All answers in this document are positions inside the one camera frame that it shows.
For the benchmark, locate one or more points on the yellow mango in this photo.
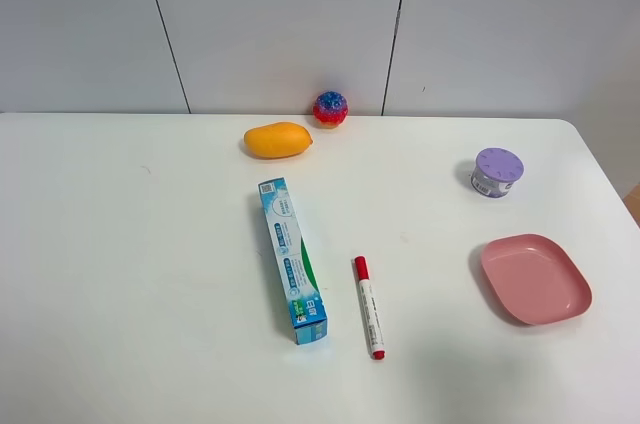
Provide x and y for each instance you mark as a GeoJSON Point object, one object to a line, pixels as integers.
{"type": "Point", "coordinates": [277, 140]}

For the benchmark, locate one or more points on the pink square plate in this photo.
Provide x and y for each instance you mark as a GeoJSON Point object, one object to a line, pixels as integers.
{"type": "Point", "coordinates": [534, 279]}

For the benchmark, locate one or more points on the purple lidded round container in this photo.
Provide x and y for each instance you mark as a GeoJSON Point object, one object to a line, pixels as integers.
{"type": "Point", "coordinates": [496, 171]}

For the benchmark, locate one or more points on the blue toothpaste box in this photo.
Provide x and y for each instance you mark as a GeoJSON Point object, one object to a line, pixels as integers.
{"type": "Point", "coordinates": [304, 301]}

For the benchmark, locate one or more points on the red whiteboard marker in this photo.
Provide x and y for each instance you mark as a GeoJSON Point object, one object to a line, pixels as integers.
{"type": "Point", "coordinates": [369, 306]}

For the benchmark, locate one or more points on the red blue spiky ball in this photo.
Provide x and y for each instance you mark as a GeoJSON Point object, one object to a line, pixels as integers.
{"type": "Point", "coordinates": [330, 109]}

